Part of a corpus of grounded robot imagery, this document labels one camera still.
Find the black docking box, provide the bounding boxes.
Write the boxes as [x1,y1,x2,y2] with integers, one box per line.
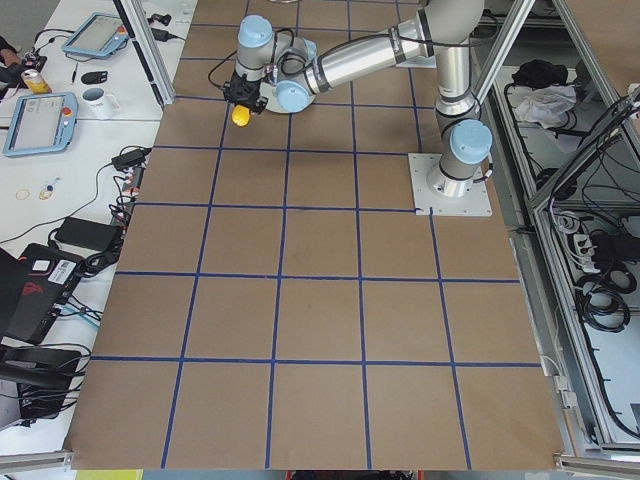
[1,345,85,427]

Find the black coiled cables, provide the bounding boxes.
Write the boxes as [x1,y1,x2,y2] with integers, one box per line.
[574,269,632,334]

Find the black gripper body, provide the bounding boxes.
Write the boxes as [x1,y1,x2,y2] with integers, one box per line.
[222,73,267,114]

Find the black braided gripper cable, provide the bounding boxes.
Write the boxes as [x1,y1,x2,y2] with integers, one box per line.
[208,28,301,90]

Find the black power brick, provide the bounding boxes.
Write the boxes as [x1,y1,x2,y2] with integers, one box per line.
[55,217,121,252]

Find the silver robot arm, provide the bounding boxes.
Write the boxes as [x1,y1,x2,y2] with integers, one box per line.
[219,1,492,198]

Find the yellow corn cob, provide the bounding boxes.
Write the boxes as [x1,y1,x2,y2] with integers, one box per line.
[231,104,251,127]

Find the black cloth pile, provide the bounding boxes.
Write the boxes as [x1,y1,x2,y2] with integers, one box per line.
[512,59,568,89]

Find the white crumpled cloth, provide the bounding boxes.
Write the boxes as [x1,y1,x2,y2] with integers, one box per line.
[514,86,577,128]

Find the black computer mouse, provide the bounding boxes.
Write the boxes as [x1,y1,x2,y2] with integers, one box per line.
[81,70,108,85]

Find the black laptop with red logo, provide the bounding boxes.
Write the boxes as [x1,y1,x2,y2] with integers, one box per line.
[1,243,84,345]

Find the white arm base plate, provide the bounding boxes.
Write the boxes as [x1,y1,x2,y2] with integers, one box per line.
[408,153,493,217]

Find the yellow drink can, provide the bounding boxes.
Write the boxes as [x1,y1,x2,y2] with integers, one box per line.
[21,69,52,94]

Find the black laptop charger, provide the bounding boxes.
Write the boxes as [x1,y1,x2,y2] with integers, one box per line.
[111,147,151,171]

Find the blue teach pendant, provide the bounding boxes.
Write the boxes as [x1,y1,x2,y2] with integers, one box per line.
[62,12,129,59]
[3,92,78,157]

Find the blue teach pendant near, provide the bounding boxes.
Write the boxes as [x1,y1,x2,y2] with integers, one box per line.
[3,92,78,157]

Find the white mug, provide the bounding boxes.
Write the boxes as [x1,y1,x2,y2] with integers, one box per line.
[82,87,120,120]

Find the blue teach pendant far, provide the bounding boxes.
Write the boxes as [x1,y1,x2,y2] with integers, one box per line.
[62,12,129,59]

